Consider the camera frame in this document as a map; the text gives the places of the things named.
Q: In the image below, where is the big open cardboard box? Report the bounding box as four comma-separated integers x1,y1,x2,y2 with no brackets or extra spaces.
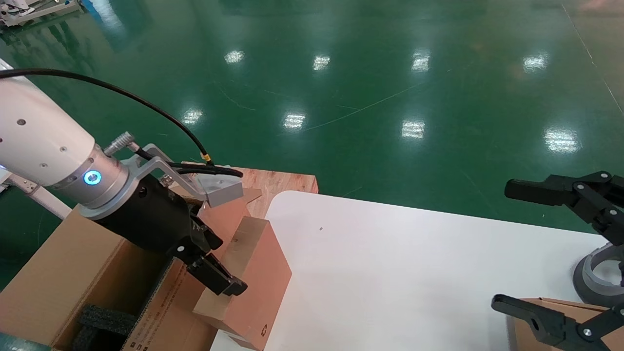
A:
0,185,264,351

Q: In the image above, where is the small brown cardboard box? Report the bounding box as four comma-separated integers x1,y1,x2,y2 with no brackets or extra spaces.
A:
507,296,624,351
193,216,293,351

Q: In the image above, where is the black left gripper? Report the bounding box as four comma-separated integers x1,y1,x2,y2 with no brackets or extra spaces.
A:
92,175,249,298

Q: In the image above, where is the black foam insert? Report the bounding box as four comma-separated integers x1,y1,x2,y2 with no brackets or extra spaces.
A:
72,305,138,351

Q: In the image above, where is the plywood board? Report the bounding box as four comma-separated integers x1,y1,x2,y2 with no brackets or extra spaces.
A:
180,162,318,221

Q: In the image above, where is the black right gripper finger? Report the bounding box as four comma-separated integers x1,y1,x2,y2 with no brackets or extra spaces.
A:
505,171,624,244
491,292,624,351

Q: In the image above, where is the white metal frame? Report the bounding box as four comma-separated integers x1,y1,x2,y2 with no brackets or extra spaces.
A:
0,0,81,27

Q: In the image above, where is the white table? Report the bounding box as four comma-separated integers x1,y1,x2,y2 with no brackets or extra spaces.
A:
0,173,72,220

